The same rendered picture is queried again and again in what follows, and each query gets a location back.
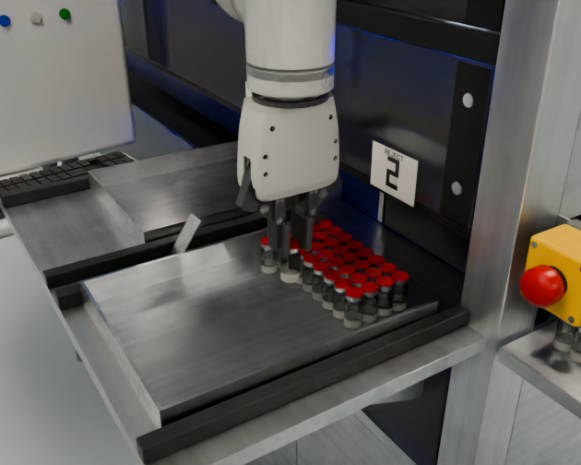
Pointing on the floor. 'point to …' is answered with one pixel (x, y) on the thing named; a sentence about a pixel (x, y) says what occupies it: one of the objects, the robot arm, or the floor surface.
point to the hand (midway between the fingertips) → (290, 232)
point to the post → (515, 208)
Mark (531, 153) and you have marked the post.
